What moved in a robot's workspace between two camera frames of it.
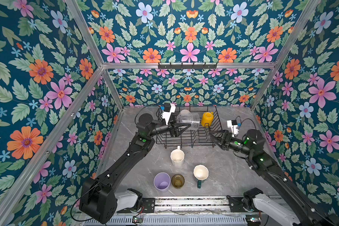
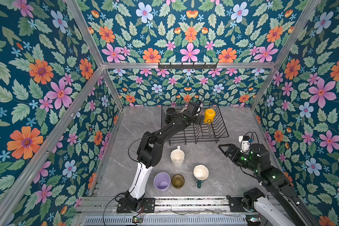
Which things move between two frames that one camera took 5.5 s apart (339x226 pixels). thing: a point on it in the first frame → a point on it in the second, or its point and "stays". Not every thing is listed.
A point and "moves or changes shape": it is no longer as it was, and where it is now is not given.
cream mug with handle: x=177 y=157 stays
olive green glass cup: x=178 y=181 stays
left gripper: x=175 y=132 → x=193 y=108
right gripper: x=226 y=135 → x=231 y=149
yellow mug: x=207 y=119 moves or changes shape
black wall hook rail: x=187 y=66 stays
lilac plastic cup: x=162 y=181 stays
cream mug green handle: x=200 y=173 stays
